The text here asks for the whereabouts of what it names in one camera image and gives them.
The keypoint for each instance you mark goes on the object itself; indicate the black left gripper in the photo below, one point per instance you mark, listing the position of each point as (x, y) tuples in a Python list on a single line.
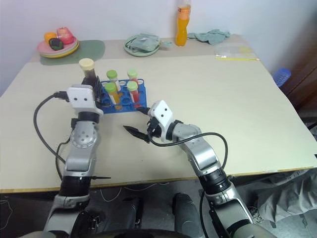
[(102, 101)]

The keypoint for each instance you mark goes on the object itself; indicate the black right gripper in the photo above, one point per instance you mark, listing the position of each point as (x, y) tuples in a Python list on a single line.
[(154, 127)]

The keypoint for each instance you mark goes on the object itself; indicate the brown test tube cream cap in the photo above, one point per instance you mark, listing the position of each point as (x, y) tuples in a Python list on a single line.
[(87, 65)]

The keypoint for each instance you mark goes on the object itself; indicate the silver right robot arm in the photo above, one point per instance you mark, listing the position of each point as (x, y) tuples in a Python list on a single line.
[(203, 153)]

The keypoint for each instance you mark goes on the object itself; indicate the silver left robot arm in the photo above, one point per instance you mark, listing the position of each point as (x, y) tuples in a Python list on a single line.
[(81, 138)]

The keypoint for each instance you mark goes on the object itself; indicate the clear test tube green cap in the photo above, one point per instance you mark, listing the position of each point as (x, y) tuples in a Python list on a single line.
[(111, 74)]

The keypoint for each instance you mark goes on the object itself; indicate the yellow test tube green cap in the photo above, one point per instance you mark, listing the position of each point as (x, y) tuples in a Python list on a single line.
[(114, 96)]

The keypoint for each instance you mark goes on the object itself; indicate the red test tube green cap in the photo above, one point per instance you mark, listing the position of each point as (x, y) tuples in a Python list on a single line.
[(132, 73), (134, 95)]

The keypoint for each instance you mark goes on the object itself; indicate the blue test tube rack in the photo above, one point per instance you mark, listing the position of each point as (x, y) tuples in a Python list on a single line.
[(142, 85)]

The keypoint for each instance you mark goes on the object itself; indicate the green placemat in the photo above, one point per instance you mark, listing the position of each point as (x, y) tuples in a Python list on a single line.
[(91, 49)]

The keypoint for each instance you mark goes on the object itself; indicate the yellow plate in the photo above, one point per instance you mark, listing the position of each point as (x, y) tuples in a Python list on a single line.
[(59, 56)]

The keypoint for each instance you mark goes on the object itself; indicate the light green plate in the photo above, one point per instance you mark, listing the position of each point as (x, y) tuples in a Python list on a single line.
[(128, 50)]

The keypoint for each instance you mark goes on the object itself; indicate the dark green fruit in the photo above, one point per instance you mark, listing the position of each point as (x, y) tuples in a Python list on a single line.
[(55, 44)]

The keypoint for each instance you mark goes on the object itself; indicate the red apple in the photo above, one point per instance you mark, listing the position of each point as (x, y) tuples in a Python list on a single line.
[(65, 36)]

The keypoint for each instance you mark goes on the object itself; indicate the pink plate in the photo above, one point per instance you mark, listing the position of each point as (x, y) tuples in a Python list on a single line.
[(43, 47)]

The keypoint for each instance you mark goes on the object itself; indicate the orange fruit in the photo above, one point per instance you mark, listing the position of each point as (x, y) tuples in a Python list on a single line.
[(49, 36)]

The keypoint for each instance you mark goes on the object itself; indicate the black zip tie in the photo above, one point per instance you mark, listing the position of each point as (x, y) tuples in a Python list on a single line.
[(101, 177)]

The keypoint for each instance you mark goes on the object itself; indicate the green spoon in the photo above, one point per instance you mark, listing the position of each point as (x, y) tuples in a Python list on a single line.
[(167, 44)]

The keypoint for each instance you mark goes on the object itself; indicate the orange soda bottle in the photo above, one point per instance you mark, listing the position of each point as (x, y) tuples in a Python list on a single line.
[(183, 29)]

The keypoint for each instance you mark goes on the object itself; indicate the dark rounded shape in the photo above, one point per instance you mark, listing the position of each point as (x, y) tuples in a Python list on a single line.
[(184, 213)]

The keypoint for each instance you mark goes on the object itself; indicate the crumpled green cloth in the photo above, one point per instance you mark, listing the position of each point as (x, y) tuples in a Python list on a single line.
[(213, 36)]

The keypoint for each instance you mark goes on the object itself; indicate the clear plastic zip bag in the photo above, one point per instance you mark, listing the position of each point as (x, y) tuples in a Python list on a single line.
[(232, 50)]

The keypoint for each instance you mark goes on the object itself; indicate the blue ribbed bottle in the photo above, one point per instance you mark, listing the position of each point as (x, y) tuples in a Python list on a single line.
[(282, 77)]

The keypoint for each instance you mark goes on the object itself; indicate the grey plastic sheet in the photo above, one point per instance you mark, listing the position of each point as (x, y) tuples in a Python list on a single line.
[(284, 193)]

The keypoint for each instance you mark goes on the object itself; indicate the brown wooden furniture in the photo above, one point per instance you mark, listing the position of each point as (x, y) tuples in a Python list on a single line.
[(307, 81)]

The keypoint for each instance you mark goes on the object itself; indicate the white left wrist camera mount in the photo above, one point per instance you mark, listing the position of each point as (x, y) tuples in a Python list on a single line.
[(81, 99)]

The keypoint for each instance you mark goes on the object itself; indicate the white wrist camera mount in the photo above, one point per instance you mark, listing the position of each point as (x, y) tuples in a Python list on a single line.
[(81, 99), (162, 111)]

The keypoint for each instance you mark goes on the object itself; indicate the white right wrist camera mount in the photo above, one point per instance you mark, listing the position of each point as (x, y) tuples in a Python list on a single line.
[(162, 111)]

